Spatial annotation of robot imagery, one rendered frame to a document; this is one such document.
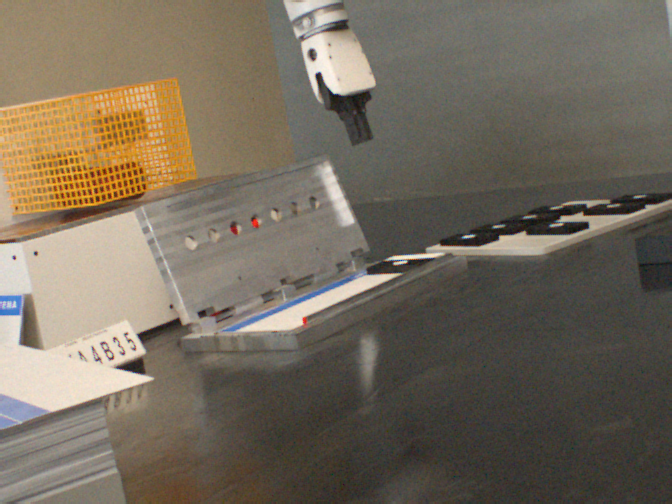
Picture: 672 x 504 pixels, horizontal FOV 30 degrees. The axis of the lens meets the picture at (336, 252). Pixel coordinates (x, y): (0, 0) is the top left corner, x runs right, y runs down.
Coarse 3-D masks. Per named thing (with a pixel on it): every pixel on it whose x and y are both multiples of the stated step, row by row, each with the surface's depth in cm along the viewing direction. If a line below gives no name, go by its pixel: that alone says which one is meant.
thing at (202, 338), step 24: (360, 264) 204; (456, 264) 194; (288, 288) 189; (312, 288) 194; (408, 288) 183; (336, 312) 170; (360, 312) 173; (192, 336) 174; (216, 336) 170; (240, 336) 167; (264, 336) 165; (288, 336) 162; (312, 336) 164
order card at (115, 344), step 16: (128, 320) 172; (80, 336) 166; (96, 336) 167; (112, 336) 169; (128, 336) 171; (64, 352) 163; (80, 352) 164; (96, 352) 166; (112, 352) 168; (128, 352) 170; (144, 352) 172
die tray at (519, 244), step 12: (564, 204) 240; (588, 204) 234; (660, 204) 219; (564, 216) 225; (576, 216) 223; (588, 216) 220; (600, 216) 218; (612, 216) 215; (624, 216) 213; (636, 216) 212; (648, 216) 214; (600, 228) 206; (612, 228) 208; (504, 240) 211; (516, 240) 209; (528, 240) 207; (540, 240) 205; (552, 240) 203; (564, 240) 201; (576, 240) 202; (432, 252) 216; (444, 252) 214; (456, 252) 212; (468, 252) 210; (480, 252) 207; (492, 252) 205; (504, 252) 203; (516, 252) 201; (528, 252) 199; (540, 252) 198
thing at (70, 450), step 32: (64, 416) 109; (96, 416) 110; (0, 448) 106; (32, 448) 107; (64, 448) 109; (96, 448) 111; (0, 480) 106; (32, 480) 107; (64, 480) 109; (96, 480) 110
